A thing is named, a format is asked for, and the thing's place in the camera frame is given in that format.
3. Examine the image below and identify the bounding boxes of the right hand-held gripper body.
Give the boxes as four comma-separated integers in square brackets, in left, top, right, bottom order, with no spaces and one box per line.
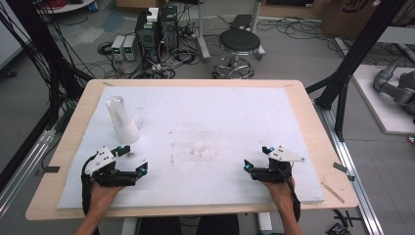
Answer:
[250,145,306,184]

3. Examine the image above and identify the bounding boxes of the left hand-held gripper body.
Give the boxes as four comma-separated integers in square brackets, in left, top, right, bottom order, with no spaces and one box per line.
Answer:
[81,146,139,188]

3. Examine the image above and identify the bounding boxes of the person's left hand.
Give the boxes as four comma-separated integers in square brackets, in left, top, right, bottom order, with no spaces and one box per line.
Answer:
[88,180,127,212]

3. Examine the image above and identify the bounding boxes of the person's right hand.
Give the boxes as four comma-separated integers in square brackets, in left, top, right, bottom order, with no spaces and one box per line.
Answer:
[261,176,297,212]

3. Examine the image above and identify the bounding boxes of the grey tape strip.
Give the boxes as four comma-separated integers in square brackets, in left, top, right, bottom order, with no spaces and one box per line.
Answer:
[34,165,62,177]
[332,162,356,182]

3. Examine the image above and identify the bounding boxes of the thin wooden stick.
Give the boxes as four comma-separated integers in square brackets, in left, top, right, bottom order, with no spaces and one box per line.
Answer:
[320,180,346,205]

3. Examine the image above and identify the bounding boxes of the white foam mat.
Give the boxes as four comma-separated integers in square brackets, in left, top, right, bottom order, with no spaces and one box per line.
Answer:
[57,85,327,211]

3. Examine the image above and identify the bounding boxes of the person's legs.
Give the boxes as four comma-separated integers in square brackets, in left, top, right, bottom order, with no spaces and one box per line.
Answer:
[138,213,241,235]

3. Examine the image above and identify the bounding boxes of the grey bench power supply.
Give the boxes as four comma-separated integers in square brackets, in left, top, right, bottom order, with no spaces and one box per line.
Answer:
[111,34,127,62]
[122,34,138,62]

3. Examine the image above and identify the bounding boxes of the black computer tower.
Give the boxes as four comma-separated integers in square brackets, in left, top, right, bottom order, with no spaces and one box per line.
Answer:
[159,5,180,51]
[134,11,161,64]

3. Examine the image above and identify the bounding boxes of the white floor board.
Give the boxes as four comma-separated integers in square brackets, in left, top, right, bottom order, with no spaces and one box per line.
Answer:
[351,63,415,135]

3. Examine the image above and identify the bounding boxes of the black round stool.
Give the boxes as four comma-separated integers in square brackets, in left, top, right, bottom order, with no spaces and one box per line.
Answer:
[212,28,266,80]

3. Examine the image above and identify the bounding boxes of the small white box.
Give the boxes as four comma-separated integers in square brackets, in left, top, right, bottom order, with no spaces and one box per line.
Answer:
[146,7,161,23]

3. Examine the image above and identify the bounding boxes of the round white table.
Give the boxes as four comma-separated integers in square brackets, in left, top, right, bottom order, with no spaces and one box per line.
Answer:
[36,0,96,15]

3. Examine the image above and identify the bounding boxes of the large cardboard box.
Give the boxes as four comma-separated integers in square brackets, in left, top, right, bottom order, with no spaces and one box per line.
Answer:
[320,0,403,41]

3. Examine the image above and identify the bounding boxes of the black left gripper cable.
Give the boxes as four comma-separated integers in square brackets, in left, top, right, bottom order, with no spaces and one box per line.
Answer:
[80,154,100,217]

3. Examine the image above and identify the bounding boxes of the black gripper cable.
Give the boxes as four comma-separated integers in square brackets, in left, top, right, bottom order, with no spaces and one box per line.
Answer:
[80,154,100,217]
[275,162,301,223]

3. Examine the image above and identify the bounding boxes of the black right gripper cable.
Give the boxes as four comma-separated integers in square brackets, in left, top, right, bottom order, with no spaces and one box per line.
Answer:
[275,162,301,223]

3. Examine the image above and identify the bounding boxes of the aluminium rail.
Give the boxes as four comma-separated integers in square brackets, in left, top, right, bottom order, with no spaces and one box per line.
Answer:
[313,100,386,235]
[0,128,57,211]

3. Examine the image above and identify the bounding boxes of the black cable-covered frame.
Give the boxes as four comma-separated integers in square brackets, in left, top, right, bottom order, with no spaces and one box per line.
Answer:
[0,0,96,131]

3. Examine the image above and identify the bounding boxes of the black metal frame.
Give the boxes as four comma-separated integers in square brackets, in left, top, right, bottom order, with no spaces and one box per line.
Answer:
[305,0,407,142]

